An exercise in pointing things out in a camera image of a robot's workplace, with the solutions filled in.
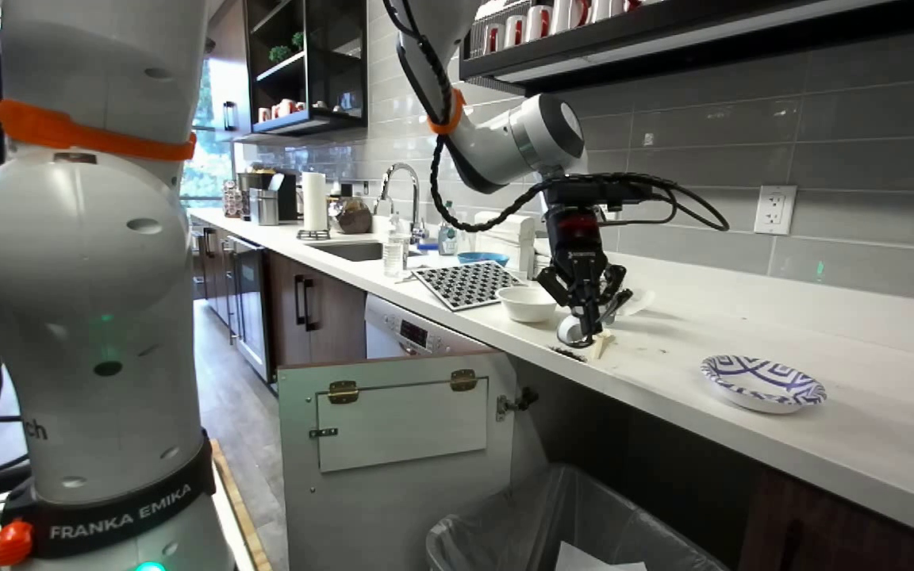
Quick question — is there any black open shelf unit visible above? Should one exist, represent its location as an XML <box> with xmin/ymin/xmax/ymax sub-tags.
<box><xmin>245</xmin><ymin>0</ymin><xmax>370</xmax><ymax>141</ymax></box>

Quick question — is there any dark glass-front appliance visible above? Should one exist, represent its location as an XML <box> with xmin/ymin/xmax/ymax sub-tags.
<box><xmin>192</xmin><ymin>224</ymin><xmax>274</xmax><ymax>383</ymax></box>

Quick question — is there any grey trash bin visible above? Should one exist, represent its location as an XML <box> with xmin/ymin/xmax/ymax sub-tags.
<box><xmin>422</xmin><ymin>459</ymin><xmax>736</xmax><ymax>571</ymax></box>

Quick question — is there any glass jar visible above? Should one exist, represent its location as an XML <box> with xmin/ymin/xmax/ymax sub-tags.
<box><xmin>381</xmin><ymin>206</ymin><xmax>414</xmax><ymax>278</ymax></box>

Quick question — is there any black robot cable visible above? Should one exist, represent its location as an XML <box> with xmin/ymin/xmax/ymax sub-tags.
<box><xmin>383</xmin><ymin>0</ymin><xmax>732</xmax><ymax>235</ymax></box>

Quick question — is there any brown cabinet with black handle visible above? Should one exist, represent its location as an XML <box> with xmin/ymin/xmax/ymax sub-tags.
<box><xmin>262</xmin><ymin>250</ymin><xmax>370</xmax><ymax>375</ymax></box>
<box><xmin>736</xmin><ymin>462</ymin><xmax>914</xmax><ymax>571</ymax></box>

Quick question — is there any open cabinet door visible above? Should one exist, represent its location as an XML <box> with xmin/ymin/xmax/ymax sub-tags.
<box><xmin>276</xmin><ymin>348</ymin><xmax>550</xmax><ymax>571</ymax></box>

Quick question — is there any clear plastic bottle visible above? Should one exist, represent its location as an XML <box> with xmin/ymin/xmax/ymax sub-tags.
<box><xmin>436</xmin><ymin>199</ymin><xmax>463</xmax><ymax>259</ymax></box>

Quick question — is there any glass coffee carafe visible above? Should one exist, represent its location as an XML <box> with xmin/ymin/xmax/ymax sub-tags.
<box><xmin>329</xmin><ymin>181</ymin><xmax>373</xmax><ymax>239</ymax></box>

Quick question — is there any white ceramic bowl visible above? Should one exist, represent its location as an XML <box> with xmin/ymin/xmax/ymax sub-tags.
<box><xmin>498</xmin><ymin>278</ymin><xmax>564</xmax><ymax>326</ymax></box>

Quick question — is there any cream plastic spoon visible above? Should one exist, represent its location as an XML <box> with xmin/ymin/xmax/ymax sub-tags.
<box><xmin>588</xmin><ymin>326</ymin><xmax>622</xmax><ymax>362</ymax></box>

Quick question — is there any silver metal spoon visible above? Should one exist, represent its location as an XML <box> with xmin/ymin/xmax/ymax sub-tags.
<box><xmin>553</xmin><ymin>287</ymin><xmax>637</xmax><ymax>356</ymax></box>

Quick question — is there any blue patterned paper plate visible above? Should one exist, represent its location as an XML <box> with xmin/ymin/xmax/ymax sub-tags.
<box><xmin>700</xmin><ymin>352</ymin><xmax>831</xmax><ymax>416</ymax></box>

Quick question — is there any white red mug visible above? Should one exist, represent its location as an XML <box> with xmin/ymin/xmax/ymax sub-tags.
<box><xmin>501</xmin><ymin>11</ymin><xmax>529</xmax><ymax>50</ymax></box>
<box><xmin>473</xmin><ymin>20</ymin><xmax>503</xmax><ymax>58</ymax></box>
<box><xmin>522</xmin><ymin>3</ymin><xmax>555</xmax><ymax>45</ymax></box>

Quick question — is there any steel dishwasher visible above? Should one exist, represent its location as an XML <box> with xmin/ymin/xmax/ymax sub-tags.
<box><xmin>361</xmin><ymin>292</ymin><xmax>496</xmax><ymax>362</ymax></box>

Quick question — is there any white wall outlet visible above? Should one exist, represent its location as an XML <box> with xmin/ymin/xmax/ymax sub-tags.
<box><xmin>749</xmin><ymin>185</ymin><xmax>803</xmax><ymax>239</ymax></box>

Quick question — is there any silver countertop appliance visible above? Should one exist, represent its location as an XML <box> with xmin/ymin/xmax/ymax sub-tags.
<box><xmin>247</xmin><ymin>167</ymin><xmax>300</xmax><ymax>229</ymax></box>

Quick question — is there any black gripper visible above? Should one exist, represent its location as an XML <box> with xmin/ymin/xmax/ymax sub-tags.
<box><xmin>533</xmin><ymin>176</ymin><xmax>631</xmax><ymax>346</ymax></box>

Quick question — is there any blue bowl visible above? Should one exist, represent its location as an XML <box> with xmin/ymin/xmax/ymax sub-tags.
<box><xmin>454</xmin><ymin>247</ymin><xmax>513</xmax><ymax>271</ymax></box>

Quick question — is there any chrome faucet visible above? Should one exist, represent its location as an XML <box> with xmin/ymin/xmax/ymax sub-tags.
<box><xmin>373</xmin><ymin>160</ymin><xmax>424</xmax><ymax>244</ymax></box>

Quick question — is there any white paper towel roll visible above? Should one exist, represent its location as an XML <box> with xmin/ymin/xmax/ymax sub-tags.
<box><xmin>297</xmin><ymin>167</ymin><xmax>333</xmax><ymax>241</ymax></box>

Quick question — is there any steel sink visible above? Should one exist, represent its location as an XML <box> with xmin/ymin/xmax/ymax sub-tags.
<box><xmin>307</xmin><ymin>235</ymin><xmax>388</xmax><ymax>265</ymax></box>

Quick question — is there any white waste paper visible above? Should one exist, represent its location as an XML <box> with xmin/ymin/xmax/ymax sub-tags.
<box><xmin>550</xmin><ymin>537</ymin><xmax>650</xmax><ymax>571</ymax></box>

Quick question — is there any black dotted pod tray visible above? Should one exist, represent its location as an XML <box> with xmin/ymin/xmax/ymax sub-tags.
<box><xmin>414</xmin><ymin>259</ymin><xmax>520</xmax><ymax>318</ymax></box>

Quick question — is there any dark wall shelf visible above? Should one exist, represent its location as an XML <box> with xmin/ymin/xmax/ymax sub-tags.
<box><xmin>454</xmin><ymin>0</ymin><xmax>914</xmax><ymax>99</ymax></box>

